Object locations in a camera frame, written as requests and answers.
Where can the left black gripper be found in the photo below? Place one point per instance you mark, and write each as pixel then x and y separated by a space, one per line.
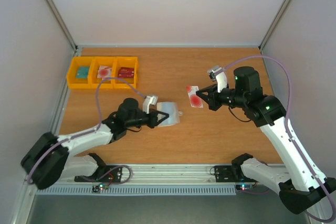
pixel 153 120

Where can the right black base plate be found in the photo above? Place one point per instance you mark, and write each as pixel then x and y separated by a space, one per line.
pixel 225 174

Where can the right small circuit board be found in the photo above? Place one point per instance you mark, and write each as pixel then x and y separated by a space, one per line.
pixel 245 187

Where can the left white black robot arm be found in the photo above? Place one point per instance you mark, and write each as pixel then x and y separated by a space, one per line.
pixel 55 157

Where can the white red-dot card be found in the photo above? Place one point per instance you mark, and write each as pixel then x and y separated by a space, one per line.
pixel 195 101
pixel 104 72

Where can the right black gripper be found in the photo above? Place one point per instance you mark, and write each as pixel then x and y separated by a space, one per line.
pixel 213 97

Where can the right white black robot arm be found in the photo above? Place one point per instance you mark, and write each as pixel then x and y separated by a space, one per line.
pixel 303 184

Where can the teal card in bin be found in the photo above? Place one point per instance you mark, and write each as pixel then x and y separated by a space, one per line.
pixel 82 72

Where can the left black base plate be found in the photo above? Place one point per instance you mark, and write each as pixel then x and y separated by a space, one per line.
pixel 110 173

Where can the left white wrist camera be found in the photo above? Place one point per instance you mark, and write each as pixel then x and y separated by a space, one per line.
pixel 150 100

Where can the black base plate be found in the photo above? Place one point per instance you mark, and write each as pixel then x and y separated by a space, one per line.
pixel 110 173
pixel 225 174

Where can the left small circuit board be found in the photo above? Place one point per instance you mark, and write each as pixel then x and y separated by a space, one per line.
pixel 99 188

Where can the red card in bin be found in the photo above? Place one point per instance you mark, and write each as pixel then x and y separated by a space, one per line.
pixel 125 72

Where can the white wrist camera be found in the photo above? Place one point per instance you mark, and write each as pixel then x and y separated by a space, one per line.
pixel 150 100
pixel 217 74

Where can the yellow three-compartment bin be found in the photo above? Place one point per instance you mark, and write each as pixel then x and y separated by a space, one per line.
pixel 113 82

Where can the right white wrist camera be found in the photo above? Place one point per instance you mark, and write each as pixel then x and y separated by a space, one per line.
pixel 217 74

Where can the white red-dot card in bin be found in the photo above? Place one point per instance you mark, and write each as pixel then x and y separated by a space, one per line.
pixel 104 72

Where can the small circuit board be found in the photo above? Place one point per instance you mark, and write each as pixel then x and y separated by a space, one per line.
pixel 245 187
pixel 99 188

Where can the grey slotted cable duct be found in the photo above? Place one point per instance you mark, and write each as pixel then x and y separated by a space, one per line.
pixel 141 190

